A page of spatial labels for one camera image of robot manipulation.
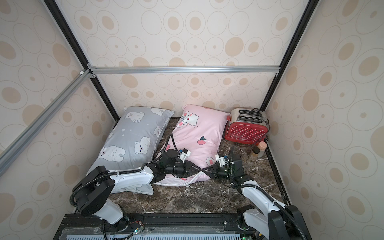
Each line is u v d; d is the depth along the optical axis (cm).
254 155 92
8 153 51
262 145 92
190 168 73
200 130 98
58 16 70
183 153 78
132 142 87
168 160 65
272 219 41
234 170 65
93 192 44
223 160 79
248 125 95
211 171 73
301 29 74
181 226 73
